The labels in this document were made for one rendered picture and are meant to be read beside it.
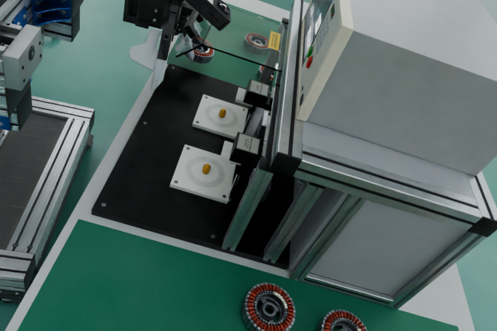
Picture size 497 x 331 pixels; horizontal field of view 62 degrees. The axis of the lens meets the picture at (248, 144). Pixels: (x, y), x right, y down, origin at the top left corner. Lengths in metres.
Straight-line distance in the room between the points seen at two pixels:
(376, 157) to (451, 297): 0.55
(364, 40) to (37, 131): 1.53
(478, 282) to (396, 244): 1.66
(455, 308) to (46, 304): 0.95
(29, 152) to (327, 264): 1.30
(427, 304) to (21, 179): 1.43
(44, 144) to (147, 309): 1.14
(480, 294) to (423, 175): 1.72
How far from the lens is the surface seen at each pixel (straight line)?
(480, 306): 2.48
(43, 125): 1.99
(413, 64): 0.76
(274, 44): 1.12
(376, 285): 1.06
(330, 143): 0.79
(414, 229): 0.90
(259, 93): 1.17
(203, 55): 1.43
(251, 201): 0.85
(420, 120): 0.83
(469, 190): 0.91
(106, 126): 2.29
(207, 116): 1.25
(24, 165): 1.83
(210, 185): 1.06
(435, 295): 1.23
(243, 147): 0.99
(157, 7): 0.66
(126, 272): 0.94
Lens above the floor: 1.58
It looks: 41 degrees down
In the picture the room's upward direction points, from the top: 23 degrees clockwise
